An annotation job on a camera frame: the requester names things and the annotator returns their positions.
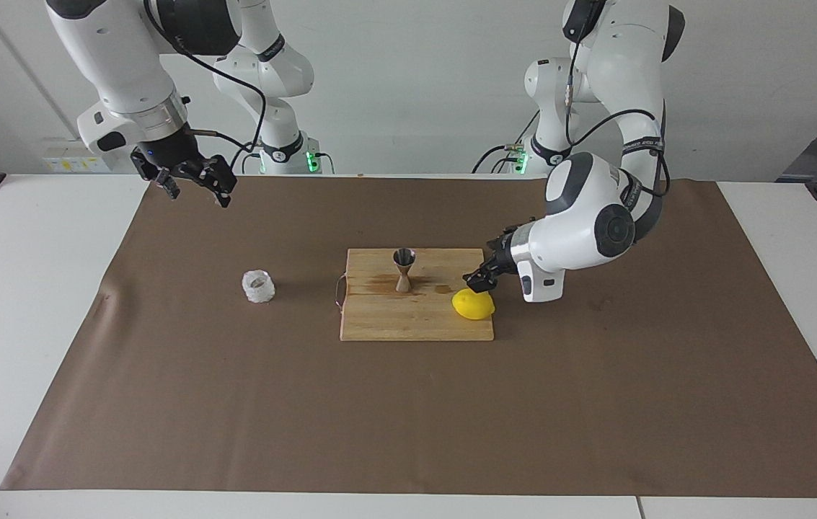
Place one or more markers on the steel double jigger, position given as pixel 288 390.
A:
pixel 404 277

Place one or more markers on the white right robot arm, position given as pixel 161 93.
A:
pixel 120 65

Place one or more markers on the clear textured glass cup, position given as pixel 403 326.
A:
pixel 258 288

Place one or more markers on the brown paper table mat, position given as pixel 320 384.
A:
pixel 408 404

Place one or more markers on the yellow lemon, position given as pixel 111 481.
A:
pixel 473 305

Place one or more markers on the wooden cutting board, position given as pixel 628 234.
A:
pixel 408 321

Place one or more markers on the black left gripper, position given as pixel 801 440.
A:
pixel 505 252

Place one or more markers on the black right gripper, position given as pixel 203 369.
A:
pixel 170 153

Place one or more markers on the white wall socket box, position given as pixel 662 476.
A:
pixel 62 162

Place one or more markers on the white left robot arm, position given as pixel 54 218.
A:
pixel 581 231

